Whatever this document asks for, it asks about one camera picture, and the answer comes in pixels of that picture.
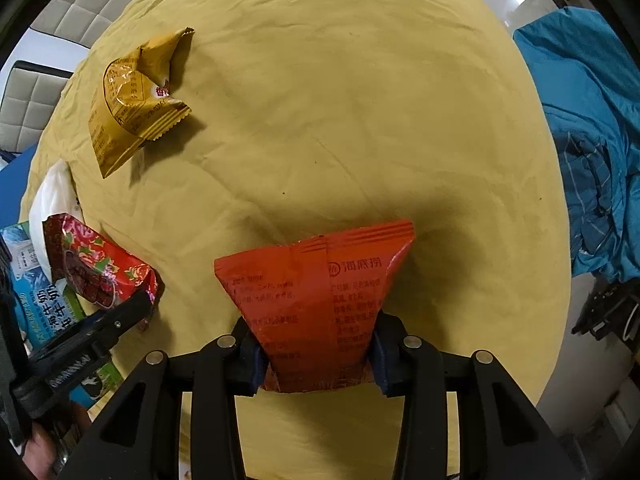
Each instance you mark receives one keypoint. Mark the white soft foam pack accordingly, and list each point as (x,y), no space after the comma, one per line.
(56,195)

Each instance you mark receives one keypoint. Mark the yellow bed sheet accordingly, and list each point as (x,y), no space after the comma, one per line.
(310,117)

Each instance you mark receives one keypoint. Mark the blue mat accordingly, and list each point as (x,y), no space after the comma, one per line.
(14,178)

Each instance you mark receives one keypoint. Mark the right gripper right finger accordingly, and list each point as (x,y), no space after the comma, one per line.
(501,433)

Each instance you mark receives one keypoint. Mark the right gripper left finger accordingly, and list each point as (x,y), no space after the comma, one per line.
(137,434)

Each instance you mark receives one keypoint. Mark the red floral snack bag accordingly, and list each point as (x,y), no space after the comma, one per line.
(97,269)

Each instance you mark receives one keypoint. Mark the blue crumpled blanket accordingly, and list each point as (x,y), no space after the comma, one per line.
(588,86)

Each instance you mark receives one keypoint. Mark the golden yellow snack bag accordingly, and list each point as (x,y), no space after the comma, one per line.
(133,105)

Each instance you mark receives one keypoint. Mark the cardboard milk carton box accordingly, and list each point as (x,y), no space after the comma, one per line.
(44,310)

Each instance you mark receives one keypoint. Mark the orange-red snack bag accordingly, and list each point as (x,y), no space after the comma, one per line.
(312,305)

